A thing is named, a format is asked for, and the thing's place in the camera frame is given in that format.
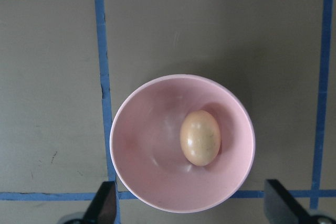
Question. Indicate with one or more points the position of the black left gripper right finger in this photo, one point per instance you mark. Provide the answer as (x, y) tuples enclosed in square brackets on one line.
[(280, 206)]

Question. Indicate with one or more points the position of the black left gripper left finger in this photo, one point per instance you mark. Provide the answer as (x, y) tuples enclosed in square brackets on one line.
[(103, 206)]

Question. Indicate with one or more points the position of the brown egg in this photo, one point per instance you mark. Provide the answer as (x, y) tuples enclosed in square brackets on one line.
[(200, 138)]

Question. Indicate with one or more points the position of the pink plastic bowl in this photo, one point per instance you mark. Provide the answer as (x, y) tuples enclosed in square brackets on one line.
[(145, 144)]

